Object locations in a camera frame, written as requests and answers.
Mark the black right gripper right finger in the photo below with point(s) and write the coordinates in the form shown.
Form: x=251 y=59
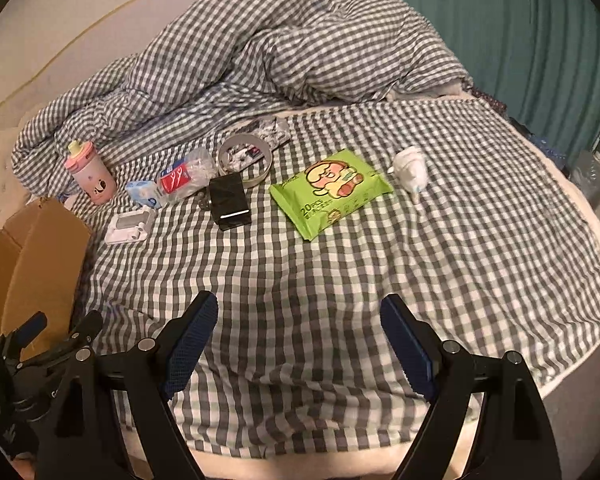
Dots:
x=513 y=439

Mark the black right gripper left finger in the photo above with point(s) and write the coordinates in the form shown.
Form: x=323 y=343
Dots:
x=81 y=438

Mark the white rectangular case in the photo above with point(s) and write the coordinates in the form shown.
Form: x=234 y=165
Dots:
x=130 y=227

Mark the blue tissue packet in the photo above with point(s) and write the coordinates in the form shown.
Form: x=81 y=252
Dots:
x=145 y=193

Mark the black small box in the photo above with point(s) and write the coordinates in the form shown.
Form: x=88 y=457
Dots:
x=228 y=202

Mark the clear plastic jar red label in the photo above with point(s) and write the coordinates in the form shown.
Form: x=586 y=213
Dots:
x=187 y=176

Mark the white tissue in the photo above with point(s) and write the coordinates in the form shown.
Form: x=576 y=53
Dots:
x=410 y=169

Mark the green wet wipes pack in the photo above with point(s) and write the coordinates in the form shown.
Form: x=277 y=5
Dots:
x=327 y=191

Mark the brown cardboard box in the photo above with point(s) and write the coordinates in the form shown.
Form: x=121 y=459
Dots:
x=42 y=249

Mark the pink kids water bottle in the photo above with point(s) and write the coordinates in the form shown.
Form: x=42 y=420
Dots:
x=90 y=173

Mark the grey gingham bed sheet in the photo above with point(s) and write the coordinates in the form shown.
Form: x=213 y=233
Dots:
x=496 y=254

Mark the grey gingham duvet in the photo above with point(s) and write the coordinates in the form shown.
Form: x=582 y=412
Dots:
x=225 y=60

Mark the teal curtain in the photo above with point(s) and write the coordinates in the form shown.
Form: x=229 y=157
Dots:
x=541 y=58

